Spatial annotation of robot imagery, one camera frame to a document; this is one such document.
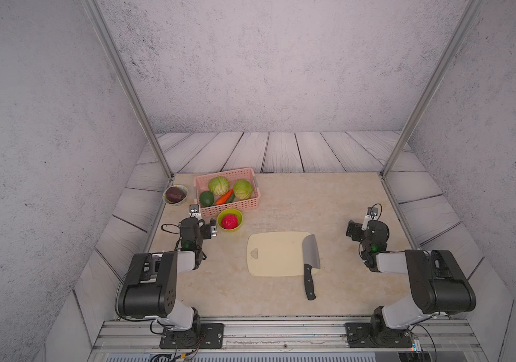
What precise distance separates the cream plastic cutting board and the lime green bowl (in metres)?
0.07

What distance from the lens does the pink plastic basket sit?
1.04 metres

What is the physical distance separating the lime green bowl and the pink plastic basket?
0.5 inches

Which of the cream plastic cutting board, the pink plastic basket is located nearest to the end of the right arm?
the cream plastic cutting board

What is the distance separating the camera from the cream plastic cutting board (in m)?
0.88

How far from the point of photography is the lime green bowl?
38.5 inches

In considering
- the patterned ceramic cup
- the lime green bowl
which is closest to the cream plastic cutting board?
the lime green bowl
